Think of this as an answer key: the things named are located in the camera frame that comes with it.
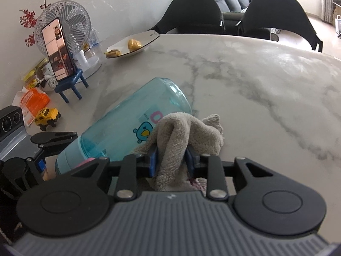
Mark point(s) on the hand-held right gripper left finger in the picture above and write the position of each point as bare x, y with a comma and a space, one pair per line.
153, 162

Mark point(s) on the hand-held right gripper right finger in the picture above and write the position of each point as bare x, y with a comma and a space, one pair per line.
189, 162

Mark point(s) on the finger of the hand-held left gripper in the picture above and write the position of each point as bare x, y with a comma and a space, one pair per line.
53, 138
40, 165

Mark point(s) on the grey towel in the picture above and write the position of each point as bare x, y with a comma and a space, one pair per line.
181, 133

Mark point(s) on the teal plastic water bottle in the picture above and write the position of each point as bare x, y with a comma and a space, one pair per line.
125, 117

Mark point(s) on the clear plastic container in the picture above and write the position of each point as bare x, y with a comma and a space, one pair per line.
93, 41

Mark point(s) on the yellow toy car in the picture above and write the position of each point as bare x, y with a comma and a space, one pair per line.
46, 117

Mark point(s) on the orange packet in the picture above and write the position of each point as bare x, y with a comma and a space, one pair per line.
36, 101

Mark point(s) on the blue chair-shaped phone stand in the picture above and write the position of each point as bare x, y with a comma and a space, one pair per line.
72, 85

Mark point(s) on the yellow-lid jars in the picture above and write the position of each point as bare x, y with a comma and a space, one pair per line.
34, 74

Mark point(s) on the smartphone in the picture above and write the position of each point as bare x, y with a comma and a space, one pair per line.
57, 50

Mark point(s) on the brown food pieces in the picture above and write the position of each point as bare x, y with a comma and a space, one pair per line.
113, 53

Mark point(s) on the red berry branch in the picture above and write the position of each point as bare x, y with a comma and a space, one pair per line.
29, 18

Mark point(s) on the white desk fan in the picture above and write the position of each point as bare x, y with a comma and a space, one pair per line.
77, 24

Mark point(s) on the white plate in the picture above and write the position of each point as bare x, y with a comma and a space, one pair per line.
135, 45

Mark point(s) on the yellow food piece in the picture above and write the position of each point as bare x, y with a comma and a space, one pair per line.
134, 44

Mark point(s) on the black dining chair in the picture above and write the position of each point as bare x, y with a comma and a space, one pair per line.
191, 10
277, 10

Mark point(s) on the white paper bag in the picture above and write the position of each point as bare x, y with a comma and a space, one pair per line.
338, 25

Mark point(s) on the grey curtain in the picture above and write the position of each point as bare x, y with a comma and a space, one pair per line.
330, 0

